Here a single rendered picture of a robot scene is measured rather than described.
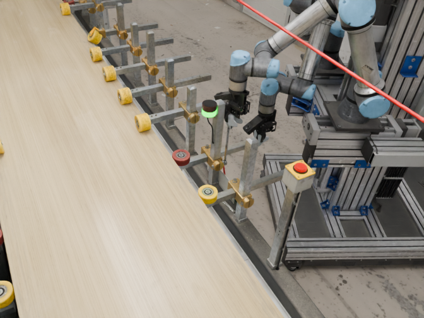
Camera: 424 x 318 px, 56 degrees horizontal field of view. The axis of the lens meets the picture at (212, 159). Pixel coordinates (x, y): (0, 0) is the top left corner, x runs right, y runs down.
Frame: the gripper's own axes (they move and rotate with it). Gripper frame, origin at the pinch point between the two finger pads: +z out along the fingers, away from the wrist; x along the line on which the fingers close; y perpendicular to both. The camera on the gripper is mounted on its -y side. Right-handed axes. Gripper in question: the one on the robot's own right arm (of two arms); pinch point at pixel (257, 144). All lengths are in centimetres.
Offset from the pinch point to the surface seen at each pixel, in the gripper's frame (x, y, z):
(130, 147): 15, -60, -9
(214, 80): 186, 84, 85
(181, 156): -0.7, -41.8, -9.0
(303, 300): -73, -26, 12
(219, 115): -5.6, -26.4, -29.3
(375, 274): -56, 62, 83
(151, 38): 69, -25, -31
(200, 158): -0.8, -32.3, -4.3
